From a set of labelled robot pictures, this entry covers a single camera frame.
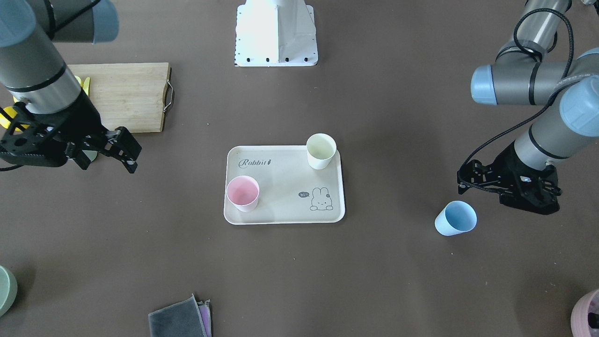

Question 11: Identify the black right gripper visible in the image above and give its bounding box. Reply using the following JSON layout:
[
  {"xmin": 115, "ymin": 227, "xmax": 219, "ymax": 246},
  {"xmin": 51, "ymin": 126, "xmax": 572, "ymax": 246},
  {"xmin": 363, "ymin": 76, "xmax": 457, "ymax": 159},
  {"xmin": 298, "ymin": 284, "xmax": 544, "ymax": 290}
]
[{"xmin": 1, "ymin": 90, "xmax": 142, "ymax": 174}]

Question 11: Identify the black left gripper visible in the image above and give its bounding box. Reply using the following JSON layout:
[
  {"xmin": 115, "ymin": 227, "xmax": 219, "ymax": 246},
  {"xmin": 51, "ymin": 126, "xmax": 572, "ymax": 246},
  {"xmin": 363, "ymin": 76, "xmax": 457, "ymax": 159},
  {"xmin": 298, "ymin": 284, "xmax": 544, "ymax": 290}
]
[{"xmin": 456, "ymin": 144, "xmax": 562, "ymax": 215}]

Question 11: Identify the pink cup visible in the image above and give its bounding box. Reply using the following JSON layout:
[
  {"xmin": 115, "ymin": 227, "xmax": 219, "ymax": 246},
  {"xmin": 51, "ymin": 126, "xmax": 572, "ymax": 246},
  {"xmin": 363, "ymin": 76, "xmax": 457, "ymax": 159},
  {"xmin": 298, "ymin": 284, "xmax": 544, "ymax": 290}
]
[{"xmin": 226, "ymin": 175, "xmax": 260, "ymax": 212}]

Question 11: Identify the cream cup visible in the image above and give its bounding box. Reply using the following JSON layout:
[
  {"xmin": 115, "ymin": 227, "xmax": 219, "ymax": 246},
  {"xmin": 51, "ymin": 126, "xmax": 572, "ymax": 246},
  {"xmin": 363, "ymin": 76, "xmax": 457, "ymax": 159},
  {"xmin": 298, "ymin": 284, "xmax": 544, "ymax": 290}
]
[{"xmin": 306, "ymin": 133, "xmax": 337, "ymax": 170}]

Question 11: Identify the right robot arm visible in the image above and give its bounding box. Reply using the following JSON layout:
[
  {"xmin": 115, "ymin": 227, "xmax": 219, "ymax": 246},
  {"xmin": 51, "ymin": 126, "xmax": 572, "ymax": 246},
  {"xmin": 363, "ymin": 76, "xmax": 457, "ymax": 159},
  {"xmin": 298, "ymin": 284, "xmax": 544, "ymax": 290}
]
[{"xmin": 0, "ymin": 0, "xmax": 141, "ymax": 173}]

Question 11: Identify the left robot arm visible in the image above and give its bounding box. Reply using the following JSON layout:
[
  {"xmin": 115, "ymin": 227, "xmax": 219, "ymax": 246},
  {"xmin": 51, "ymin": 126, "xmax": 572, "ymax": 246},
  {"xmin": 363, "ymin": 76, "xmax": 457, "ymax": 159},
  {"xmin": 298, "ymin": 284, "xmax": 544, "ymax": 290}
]
[{"xmin": 456, "ymin": 0, "xmax": 599, "ymax": 215}]

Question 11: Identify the beige rabbit tray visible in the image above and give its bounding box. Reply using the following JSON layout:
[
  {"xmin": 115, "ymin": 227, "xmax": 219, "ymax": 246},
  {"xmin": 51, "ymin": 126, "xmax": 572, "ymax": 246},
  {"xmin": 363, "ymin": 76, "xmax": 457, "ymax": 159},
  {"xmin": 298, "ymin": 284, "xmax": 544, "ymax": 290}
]
[{"xmin": 223, "ymin": 145, "xmax": 346, "ymax": 225}]

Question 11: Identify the green cup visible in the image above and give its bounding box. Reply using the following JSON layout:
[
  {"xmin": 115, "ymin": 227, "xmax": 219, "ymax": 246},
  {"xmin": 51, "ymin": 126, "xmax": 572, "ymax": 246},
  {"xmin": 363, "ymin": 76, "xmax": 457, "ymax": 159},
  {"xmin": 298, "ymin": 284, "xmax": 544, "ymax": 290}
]
[{"xmin": 83, "ymin": 150, "xmax": 98, "ymax": 162}]

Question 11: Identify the blue cup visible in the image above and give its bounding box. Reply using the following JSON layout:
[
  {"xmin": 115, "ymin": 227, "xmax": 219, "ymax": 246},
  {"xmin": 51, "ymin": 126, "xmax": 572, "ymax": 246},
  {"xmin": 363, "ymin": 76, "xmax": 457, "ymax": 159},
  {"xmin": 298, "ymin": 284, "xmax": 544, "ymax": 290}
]
[{"xmin": 434, "ymin": 200, "xmax": 478, "ymax": 235}]

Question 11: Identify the yellow plastic knife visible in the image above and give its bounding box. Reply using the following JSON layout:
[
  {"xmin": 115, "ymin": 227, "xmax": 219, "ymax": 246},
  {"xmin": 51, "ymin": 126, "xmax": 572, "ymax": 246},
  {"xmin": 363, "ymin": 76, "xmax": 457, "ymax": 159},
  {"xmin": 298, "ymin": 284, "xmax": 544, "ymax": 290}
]
[{"xmin": 81, "ymin": 77, "xmax": 91, "ymax": 96}]

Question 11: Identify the wooden cutting board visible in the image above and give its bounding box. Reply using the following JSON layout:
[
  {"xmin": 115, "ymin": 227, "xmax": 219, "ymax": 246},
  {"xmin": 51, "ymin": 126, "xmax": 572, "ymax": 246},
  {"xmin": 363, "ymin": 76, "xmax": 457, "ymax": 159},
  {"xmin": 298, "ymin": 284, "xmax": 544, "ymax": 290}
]
[{"xmin": 69, "ymin": 62, "xmax": 171, "ymax": 133}]

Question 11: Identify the whole yellow lemon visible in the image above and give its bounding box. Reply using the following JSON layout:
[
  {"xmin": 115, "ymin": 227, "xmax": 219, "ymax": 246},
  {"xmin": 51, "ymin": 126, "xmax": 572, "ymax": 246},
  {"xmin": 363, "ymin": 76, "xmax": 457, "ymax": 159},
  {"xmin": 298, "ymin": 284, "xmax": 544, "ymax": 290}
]
[{"xmin": 0, "ymin": 105, "xmax": 29, "ymax": 133}]

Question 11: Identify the green bowl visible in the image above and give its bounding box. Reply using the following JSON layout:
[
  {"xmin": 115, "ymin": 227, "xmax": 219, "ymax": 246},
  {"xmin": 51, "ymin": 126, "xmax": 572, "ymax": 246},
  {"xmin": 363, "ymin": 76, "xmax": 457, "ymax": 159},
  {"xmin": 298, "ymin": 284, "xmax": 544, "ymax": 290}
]
[{"xmin": 0, "ymin": 266, "xmax": 18, "ymax": 316}]

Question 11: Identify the pink bowl with ice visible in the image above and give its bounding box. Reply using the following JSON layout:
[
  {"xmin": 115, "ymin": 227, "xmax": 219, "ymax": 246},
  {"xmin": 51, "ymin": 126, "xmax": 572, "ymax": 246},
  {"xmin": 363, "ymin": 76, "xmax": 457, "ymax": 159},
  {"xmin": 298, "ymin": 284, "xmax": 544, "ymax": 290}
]
[{"xmin": 570, "ymin": 289, "xmax": 599, "ymax": 337}]

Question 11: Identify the grey folded cloth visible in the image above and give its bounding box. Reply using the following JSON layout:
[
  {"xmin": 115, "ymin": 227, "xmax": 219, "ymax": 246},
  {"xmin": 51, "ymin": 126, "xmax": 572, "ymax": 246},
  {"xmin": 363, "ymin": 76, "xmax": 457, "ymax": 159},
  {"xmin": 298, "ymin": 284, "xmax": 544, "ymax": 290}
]
[{"xmin": 148, "ymin": 295, "xmax": 212, "ymax": 337}]

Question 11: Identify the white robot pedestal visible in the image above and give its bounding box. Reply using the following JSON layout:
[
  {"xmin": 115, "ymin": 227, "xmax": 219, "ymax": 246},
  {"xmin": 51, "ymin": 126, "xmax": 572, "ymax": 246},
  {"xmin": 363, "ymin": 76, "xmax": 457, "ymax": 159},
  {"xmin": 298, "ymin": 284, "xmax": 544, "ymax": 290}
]
[{"xmin": 234, "ymin": 0, "xmax": 319, "ymax": 67}]

